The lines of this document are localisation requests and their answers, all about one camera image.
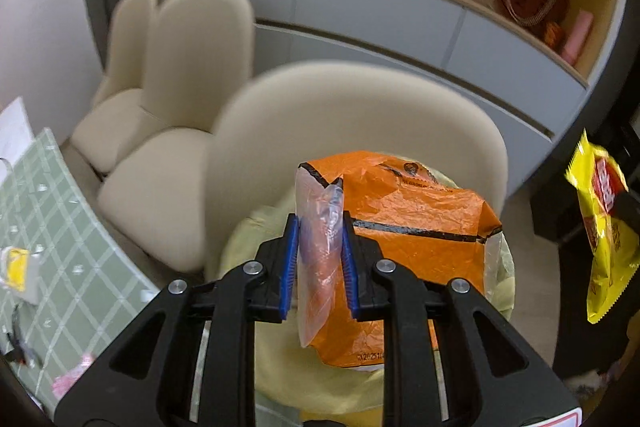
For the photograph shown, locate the green checked tablecloth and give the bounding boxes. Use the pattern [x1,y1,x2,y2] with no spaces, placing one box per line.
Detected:
[1,130,160,412]

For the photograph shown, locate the pink box on shelf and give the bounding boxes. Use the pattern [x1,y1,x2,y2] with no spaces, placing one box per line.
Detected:
[561,10,594,66]

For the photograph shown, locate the small pink toy piece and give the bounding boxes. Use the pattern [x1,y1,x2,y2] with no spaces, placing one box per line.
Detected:
[52,353,96,400]

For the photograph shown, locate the beige chair far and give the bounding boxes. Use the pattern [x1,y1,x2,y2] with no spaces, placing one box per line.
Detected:
[70,0,158,174]

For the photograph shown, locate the beige chair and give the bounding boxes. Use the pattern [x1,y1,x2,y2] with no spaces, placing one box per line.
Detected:
[204,61,509,277]
[70,0,158,174]
[98,0,255,273]

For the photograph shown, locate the orange snack bag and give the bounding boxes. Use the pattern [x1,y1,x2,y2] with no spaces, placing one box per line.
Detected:
[295,150,515,367]

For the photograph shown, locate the yellow trash bag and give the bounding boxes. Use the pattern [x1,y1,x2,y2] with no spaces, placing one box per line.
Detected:
[217,156,516,413]

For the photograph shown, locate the beige chair middle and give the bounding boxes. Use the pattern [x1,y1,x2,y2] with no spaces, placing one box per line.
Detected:
[98,0,255,273]

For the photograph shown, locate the beige chair near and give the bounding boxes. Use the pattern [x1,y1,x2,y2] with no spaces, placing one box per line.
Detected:
[204,61,509,277]

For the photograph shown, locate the yellow snack bag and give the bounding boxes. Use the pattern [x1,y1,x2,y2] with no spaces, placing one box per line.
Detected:
[565,134,639,324]

